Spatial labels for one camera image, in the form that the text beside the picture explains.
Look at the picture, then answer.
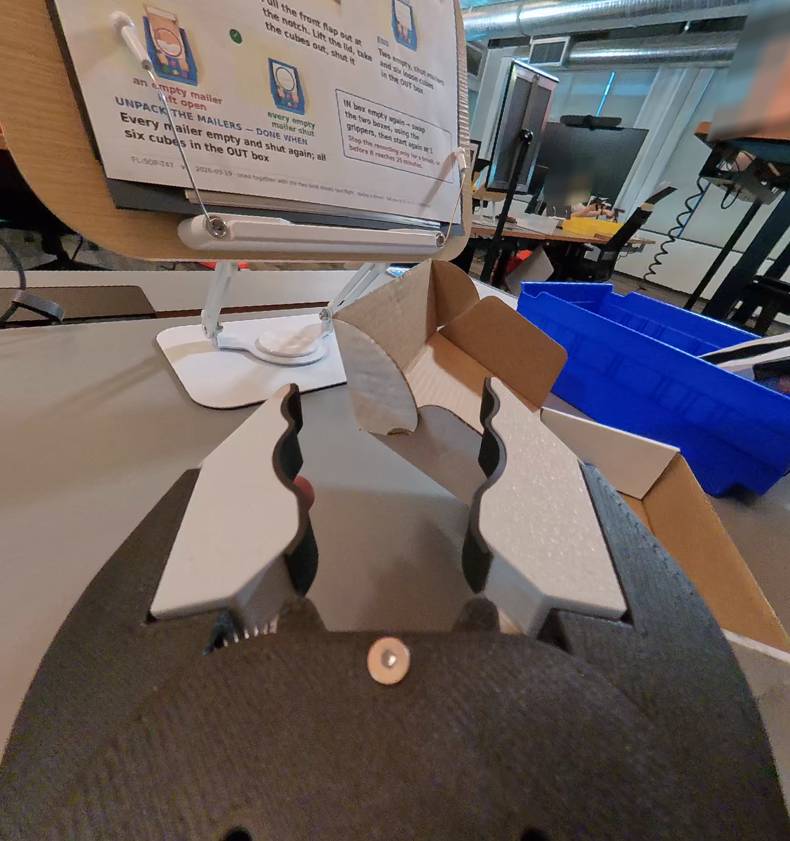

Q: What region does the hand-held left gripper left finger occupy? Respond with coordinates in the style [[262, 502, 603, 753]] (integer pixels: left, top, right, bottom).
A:
[[149, 384, 320, 626]]

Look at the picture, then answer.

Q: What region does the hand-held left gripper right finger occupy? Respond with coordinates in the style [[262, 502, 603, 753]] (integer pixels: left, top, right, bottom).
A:
[[461, 376, 629, 638]]

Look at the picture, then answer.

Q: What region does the white cardboard mailer box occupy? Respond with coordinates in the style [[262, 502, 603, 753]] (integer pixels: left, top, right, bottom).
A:
[[332, 258, 790, 672]]

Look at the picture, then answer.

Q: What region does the blue plastic bin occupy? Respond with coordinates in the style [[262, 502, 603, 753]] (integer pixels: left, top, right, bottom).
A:
[[516, 281, 790, 498]]

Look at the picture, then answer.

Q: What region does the raised white standing desk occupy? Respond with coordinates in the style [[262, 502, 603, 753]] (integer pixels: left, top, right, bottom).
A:
[[694, 0, 790, 323]]

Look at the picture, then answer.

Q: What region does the white and wooden document stand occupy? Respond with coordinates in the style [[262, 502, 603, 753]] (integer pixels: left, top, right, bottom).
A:
[[0, 0, 481, 410]]

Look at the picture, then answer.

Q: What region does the black monitor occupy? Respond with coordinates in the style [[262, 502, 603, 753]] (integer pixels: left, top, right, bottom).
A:
[[538, 121, 650, 211]]

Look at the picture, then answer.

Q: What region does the background work table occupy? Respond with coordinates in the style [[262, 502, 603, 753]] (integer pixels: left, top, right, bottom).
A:
[[470, 217, 656, 285]]

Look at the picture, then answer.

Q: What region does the black tripod pole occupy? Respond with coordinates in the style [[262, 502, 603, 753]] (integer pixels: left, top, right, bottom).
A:
[[479, 129, 535, 285]]

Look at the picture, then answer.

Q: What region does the upright display panel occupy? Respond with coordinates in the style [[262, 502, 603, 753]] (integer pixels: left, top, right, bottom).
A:
[[486, 59, 560, 194]]

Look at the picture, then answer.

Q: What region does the printed instruction sheet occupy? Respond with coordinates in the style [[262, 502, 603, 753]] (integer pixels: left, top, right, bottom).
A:
[[53, 0, 465, 224]]

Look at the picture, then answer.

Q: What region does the coiled black cable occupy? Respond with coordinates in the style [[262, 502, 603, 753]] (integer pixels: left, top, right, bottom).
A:
[[641, 191, 698, 290]]

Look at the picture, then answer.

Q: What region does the dark grey desk cable flap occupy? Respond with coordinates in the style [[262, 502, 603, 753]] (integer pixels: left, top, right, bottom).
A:
[[0, 284, 156, 324]]

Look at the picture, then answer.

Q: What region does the silver ceiling duct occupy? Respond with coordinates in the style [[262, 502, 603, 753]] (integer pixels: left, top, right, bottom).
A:
[[464, 0, 751, 68]]

